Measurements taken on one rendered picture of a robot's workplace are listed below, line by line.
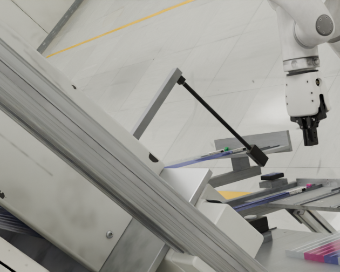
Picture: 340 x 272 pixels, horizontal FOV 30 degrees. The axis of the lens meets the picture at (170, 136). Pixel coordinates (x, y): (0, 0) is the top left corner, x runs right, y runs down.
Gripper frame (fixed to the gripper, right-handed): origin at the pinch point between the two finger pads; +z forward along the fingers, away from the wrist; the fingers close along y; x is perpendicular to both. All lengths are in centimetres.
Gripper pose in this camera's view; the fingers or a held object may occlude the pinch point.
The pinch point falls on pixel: (310, 137)
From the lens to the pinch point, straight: 151.0
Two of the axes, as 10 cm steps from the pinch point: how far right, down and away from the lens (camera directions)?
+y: -5.5, 0.4, 8.4
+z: 1.3, 9.9, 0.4
